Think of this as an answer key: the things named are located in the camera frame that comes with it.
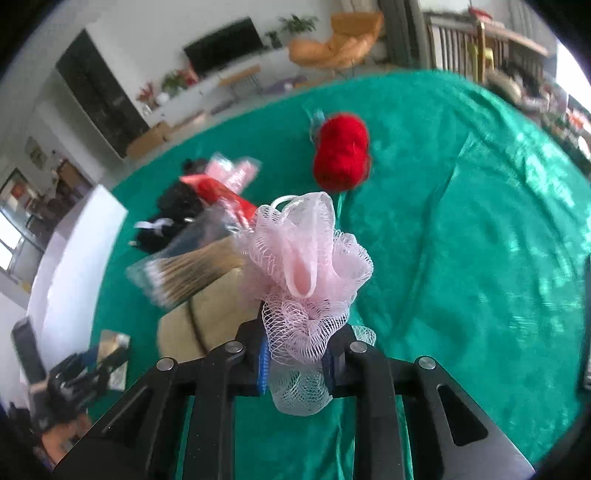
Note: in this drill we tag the black flat television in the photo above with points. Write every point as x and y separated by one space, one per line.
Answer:
224 44

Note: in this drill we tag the red flower vase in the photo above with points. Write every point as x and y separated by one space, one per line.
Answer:
147 94

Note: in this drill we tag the potted plant with red flowers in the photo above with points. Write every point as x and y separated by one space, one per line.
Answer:
178 81

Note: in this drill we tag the orange lounge chair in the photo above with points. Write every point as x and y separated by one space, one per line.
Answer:
337 44

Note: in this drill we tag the pink mesh bath loofah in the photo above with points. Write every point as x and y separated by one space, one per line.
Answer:
304 249

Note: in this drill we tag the wall picture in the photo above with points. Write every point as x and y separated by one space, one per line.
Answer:
36 152

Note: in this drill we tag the red yarn ball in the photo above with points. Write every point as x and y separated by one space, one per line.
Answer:
341 152

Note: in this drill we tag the green potted plant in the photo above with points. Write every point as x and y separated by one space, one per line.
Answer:
298 23

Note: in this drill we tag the yellow chair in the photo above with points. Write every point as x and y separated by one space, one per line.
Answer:
480 60

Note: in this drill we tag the cotton swab pack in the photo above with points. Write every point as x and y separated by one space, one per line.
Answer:
194 272

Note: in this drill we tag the pink plastic packet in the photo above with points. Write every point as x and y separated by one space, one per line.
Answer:
235 173

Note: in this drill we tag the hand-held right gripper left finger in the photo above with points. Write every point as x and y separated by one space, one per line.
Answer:
263 369

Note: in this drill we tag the black fuzzy cloth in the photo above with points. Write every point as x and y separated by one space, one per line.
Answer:
178 207

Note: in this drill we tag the beige hat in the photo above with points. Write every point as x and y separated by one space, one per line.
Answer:
217 318

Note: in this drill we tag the cardboard box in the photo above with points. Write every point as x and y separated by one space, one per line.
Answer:
147 138

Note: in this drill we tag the black glass cabinet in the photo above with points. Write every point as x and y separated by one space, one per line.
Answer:
99 92

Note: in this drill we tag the person's left forearm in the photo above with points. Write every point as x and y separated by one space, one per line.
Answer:
62 441

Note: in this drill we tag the green blanket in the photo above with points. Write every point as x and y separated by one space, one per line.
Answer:
461 230

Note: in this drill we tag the white television console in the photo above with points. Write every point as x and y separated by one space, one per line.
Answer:
207 90

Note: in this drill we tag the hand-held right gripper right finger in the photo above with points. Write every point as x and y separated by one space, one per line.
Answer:
328 369

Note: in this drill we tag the red patterned packet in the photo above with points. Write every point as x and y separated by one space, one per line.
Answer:
217 191

